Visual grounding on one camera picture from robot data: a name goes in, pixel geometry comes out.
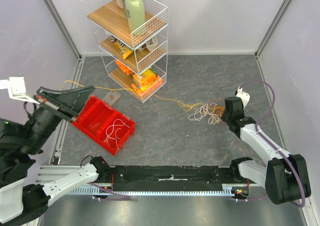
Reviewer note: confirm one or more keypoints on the yellow M&M candy bag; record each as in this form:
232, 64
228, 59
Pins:
125, 50

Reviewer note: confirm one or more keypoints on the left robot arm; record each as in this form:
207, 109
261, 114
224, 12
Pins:
22, 199

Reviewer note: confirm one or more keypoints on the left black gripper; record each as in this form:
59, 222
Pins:
64, 101

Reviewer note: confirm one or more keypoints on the orange yellow snack boxes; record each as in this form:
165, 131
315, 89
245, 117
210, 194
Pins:
146, 81

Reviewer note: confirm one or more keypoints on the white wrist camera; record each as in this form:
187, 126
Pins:
244, 96
16, 87

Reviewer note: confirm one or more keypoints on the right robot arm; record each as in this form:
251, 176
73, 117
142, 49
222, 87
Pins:
284, 176

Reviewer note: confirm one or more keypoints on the flat orange box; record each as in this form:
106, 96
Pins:
123, 67

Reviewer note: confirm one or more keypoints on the white wire shelf rack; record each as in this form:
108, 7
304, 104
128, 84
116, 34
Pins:
107, 19

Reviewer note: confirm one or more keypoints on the pale green bottle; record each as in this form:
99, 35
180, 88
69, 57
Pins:
135, 12

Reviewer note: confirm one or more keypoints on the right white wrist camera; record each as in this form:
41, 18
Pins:
244, 96

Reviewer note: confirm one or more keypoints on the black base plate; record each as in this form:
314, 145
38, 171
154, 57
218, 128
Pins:
170, 178

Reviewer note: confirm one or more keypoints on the grey slotted cable duct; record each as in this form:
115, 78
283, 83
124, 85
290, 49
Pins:
90, 190

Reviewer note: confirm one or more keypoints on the red compartment bin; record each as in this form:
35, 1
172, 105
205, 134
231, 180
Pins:
105, 125

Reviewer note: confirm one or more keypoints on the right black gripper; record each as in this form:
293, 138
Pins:
227, 117

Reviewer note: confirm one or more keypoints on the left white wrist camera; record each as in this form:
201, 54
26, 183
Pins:
16, 87

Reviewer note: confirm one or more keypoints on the white flowered cup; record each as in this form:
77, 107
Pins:
112, 39

